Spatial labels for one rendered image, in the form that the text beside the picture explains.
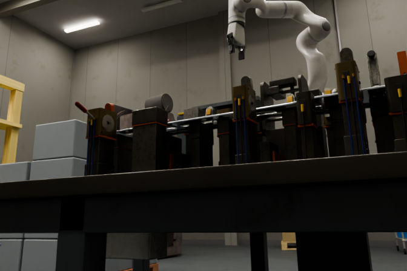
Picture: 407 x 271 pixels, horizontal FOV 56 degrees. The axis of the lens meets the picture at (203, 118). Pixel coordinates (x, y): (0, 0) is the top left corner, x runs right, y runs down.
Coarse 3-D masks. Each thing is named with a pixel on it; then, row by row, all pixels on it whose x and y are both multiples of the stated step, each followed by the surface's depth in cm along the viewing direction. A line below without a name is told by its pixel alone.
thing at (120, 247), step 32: (160, 192) 78; (192, 192) 75; (224, 192) 72; (256, 192) 70; (288, 192) 67; (320, 192) 65; (352, 192) 63; (384, 192) 61; (0, 224) 94; (32, 224) 90; (64, 224) 86; (96, 224) 82; (128, 224) 79; (160, 224) 76; (192, 224) 73; (224, 224) 71; (256, 224) 68; (288, 224) 66; (320, 224) 64; (352, 224) 62; (384, 224) 60; (64, 256) 84; (96, 256) 85; (128, 256) 107; (160, 256) 109; (256, 256) 208
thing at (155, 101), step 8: (160, 96) 684; (168, 96) 695; (152, 104) 688; (160, 104) 677; (168, 104) 691; (120, 112) 690; (128, 112) 698; (168, 112) 691; (120, 120) 659; (128, 120) 648; (120, 128) 656; (176, 136) 687; (168, 240) 622; (176, 240) 641; (168, 248) 621; (176, 248) 638
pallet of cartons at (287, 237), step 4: (284, 232) 747; (288, 232) 745; (292, 232) 744; (284, 236) 745; (288, 236) 743; (292, 236) 742; (284, 240) 743; (288, 240) 742; (292, 240) 740; (284, 244) 741; (284, 248) 739; (288, 248) 746; (292, 248) 744
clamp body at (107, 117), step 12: (96, 108) 158; (96, 120) 156; (108, 120) 160; (96, 132) 155; (108, 132) 159; (96, 144) 155; (108, 144) 159; (96, 156) 153; (108, 156) 158; (96, 168) 151; (108, 168) 156
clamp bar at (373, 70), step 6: (372, 54) 144; (372, 60) 147; (372, 66) 146; (378, 66) 144; (372, 72) 145; (378, 72) 143; (372, 78) 144; (378, 78) 142; (372, 84) 144; (378, 84) 143
